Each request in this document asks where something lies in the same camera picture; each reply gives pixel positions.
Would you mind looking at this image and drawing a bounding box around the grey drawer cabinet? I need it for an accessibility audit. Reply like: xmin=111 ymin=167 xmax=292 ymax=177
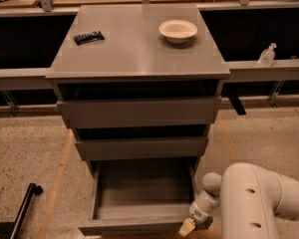
xmin=45 ymin=4 xmax=231 ymax=181

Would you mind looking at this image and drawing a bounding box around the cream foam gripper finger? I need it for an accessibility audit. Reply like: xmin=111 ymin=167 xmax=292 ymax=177
xmin=178 ymin=218 xmax=196 ymax=237

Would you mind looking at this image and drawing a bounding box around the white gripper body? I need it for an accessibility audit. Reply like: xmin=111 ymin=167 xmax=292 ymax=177
xmin=189 ymin=190 xmax=220 ymax=223

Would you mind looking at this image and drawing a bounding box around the grey top drawer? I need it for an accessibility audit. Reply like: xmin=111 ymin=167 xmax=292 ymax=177
xmin=57 ymin=97 xmax=220 ymax=128

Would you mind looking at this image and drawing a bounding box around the grey metal rail shelf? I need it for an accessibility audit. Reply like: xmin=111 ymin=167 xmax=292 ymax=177
xmin=0 ymin=59 xmax=299 ymax=91

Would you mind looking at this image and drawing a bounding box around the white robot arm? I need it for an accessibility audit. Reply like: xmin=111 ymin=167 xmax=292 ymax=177
xmin=178 ymin=162 xmax=299 ymax=239

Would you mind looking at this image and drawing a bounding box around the grey drawer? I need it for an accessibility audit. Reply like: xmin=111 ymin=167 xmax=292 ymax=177
xmin=79 ymin=157 xmax=197 ymax=236
xmin=57 ymin=97 xmax=220 ymax=128
xmin=76 ymin=136 xmax=207 ymax=160

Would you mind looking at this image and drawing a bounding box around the grey middle drawer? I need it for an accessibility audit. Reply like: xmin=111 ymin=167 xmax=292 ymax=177
xmin=76 ymin=136 xmax=207 ymax=160

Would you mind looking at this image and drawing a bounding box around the grey bottom drawer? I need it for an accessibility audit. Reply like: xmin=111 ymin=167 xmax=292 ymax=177
xmin=79 ymin=157 xmax=197 ymax=236

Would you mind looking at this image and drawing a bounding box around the clear sanitizer pump bottle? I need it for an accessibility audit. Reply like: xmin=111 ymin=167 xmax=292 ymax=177
xmin=258 ymin=43 xmax=277 ymax=67

